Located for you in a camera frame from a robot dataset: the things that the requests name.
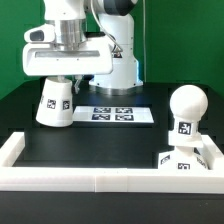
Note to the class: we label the white lamp shade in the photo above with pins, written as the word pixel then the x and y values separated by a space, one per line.
pixel 55 107

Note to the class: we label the white lamp bulb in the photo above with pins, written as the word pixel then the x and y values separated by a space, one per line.
pixel 188 104

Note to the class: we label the white lamp base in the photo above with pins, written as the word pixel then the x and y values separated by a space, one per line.
pixel 183 155

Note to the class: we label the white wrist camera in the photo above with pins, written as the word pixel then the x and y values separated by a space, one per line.
pixel 41 34

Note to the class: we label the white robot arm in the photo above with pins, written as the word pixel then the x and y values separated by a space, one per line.
pixel 81 38

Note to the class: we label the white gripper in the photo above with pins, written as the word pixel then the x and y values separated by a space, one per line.
pixel 92 57

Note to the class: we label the white U-shaped fence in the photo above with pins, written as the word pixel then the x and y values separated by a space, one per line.
pixel 14 178

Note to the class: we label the white marker sheet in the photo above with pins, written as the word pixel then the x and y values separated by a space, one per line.
pixel 113 114

